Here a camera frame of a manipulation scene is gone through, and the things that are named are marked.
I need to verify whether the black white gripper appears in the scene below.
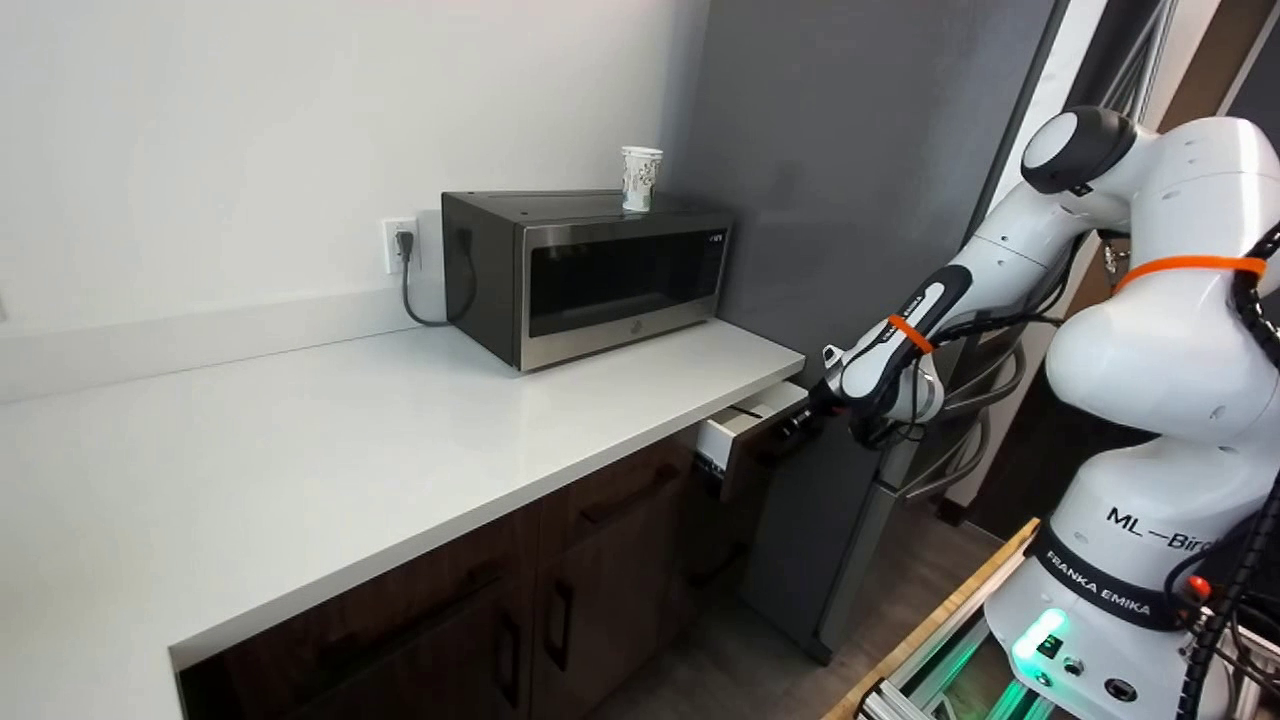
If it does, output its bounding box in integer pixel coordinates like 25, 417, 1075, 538
813, 328, 945, 447

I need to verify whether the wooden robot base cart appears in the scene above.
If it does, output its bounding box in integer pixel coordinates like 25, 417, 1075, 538
819, 520, 1069, 720

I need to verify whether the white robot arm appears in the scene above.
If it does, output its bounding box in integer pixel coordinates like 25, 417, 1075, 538
813, 107, 1280, 720

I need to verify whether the white paper cup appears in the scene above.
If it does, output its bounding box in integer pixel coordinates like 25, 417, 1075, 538
622, 145, 665, 216

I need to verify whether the stainless steel microwave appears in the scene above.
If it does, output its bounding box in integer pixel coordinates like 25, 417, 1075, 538
441, 190, 732, 371

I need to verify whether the dark wood lower cabinet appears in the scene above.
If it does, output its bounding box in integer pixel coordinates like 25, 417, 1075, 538
180, 439, 722, 720

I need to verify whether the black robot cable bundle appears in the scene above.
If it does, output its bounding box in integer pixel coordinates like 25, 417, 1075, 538
1174, 225, 1280, 720

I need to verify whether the black cabinet door handle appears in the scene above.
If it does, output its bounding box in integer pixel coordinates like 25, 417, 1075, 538
495, 617, 524, 710
546, 580, 578, 672

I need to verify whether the black microwave power cable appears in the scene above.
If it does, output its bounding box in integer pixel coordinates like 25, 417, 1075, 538
392, 227, 464, 334

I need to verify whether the white wall power outlet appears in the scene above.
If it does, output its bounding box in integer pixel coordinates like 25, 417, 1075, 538
381, 214, 446, 277

